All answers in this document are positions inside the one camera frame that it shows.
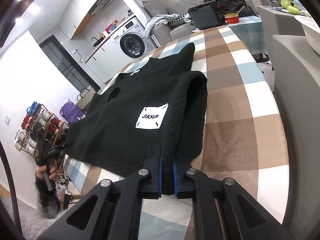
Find black rice cooker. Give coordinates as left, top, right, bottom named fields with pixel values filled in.
left=187, top=0, right=225, bottom=30

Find beige chair back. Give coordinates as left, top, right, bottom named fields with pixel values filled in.
left=271, top=34, right=320, bottom=225

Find teal checked tablecloth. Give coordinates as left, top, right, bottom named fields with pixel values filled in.
left=235, top=15, right=265, bottom=55

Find range hood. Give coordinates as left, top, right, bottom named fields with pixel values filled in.
left=86, top=0, right=118, bottom=18

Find green toy figure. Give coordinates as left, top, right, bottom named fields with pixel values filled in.
left=279, top=0, right=302, bottom=14

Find grey sofa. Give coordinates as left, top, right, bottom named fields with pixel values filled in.
left=150, top=0, right=258, bottom=48

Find white wall cabinets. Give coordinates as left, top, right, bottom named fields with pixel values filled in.
left=58, top=0, right=105, bottom=40

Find white bowl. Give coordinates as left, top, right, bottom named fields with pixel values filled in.
left=294, top=15, right=320, bottom=53

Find white washing machine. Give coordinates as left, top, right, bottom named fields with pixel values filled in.
left=110, top=15, right=155, bottom=59

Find person's left hand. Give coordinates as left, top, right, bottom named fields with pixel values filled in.
left=36, top=164, right=60, bottom=182

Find beige cabinet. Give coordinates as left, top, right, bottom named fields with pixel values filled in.
left=257, top=5, right=308, bottom=55

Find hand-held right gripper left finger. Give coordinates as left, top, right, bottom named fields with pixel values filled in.
left=37, top=143, right=163, bottom=240

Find grey cushion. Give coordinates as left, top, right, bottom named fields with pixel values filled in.
left=142, top=0, right=170, bottom=18

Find houndstooth pillow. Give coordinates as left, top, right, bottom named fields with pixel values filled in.
left=170, top=14, right=192, bottom=26

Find black knit sweater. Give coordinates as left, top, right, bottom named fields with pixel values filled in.
left=65, top=42, right=208, bottom=195

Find white base cabinets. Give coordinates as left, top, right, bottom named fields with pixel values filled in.
left=85, top=36, right=125, bottom=65

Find purple bag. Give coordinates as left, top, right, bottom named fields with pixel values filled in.
left=59, top=99, right=87, bottom=123

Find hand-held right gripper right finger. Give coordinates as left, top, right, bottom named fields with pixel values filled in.
left=172, top=152, right=295, bottom=240

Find red paper bowl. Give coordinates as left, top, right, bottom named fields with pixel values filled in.
left=224, top=13, right=240, bottom=25

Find light grey garment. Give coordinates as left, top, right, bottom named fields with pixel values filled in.
left=145, top=14, right=183, bottom=35

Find metal shoe rack with shoes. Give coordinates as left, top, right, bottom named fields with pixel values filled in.
left=14, top=101, right=70, bottom=159

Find woven laundry basket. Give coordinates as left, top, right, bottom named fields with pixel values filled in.
left=75, top=85, right=97, bottom=110

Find black glass door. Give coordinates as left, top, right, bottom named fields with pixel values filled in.
left=40, top=35, right=102, bottom=93

